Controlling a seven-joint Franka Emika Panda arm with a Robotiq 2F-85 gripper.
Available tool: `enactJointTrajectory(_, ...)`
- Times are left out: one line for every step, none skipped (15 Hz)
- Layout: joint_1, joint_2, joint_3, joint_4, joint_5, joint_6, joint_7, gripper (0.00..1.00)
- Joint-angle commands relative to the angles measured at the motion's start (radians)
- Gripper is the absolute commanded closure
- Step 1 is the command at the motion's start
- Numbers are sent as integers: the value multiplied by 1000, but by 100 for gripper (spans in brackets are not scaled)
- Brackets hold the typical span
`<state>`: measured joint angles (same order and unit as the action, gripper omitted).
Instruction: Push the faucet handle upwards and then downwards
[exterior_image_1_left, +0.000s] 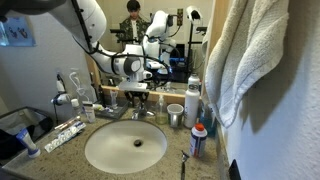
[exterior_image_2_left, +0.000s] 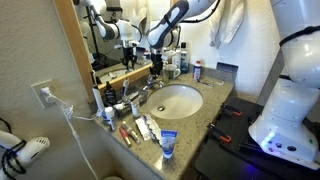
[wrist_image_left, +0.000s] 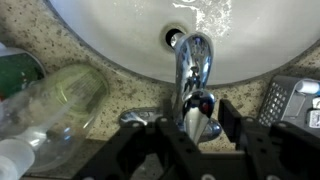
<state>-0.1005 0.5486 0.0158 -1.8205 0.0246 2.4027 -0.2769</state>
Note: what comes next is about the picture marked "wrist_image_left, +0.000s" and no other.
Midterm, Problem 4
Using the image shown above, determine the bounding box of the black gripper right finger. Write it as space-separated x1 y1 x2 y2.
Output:
217 97 320 180

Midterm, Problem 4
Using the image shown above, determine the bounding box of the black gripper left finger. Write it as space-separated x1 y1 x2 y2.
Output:
71 114 205 180

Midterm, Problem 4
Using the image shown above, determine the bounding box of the chrome faucet handle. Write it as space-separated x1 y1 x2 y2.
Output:
179 89 218 145

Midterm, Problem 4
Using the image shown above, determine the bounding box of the chrome faucet spout and base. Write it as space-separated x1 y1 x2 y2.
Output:
119 31 223 145

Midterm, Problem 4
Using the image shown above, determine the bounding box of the black mesh organizer tray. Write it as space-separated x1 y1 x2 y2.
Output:
257 74 320 138

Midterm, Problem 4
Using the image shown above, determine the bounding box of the clear plastic bottle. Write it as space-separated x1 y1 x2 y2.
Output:
0 63 110 180

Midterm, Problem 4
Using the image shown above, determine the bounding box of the white oval sink basin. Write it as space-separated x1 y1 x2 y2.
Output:
46 0 320 87

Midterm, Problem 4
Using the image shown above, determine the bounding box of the white and green mug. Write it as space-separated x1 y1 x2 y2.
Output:
0 46 47 102

